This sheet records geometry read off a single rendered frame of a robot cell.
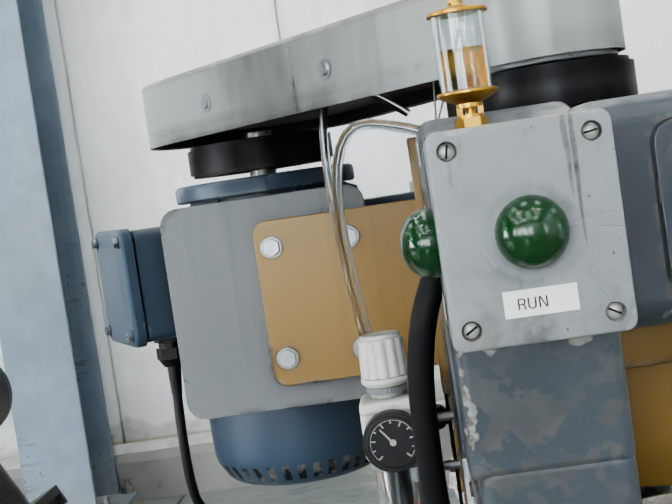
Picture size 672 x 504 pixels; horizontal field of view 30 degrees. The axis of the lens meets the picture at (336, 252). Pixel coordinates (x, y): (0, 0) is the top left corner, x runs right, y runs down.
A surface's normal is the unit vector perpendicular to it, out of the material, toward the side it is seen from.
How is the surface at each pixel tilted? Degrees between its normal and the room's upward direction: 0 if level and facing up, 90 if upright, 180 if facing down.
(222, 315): 90
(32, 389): 91
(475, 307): 90
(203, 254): 90
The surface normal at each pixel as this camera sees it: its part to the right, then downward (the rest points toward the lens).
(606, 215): -0.05, 0.06
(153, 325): 0.39, 0.00
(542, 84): -0.31, 0.10
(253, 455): -0.50, 0.14
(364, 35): -0.80, 0.15
